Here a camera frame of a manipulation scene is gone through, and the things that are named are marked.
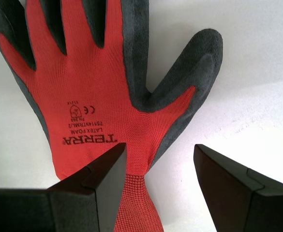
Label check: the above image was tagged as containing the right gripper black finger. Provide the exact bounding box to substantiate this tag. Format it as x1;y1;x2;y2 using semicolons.
194;144;283;232
0;142;128;232

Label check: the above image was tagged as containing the red and grey work glove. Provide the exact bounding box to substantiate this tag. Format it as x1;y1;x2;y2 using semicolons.
0;0;223;232

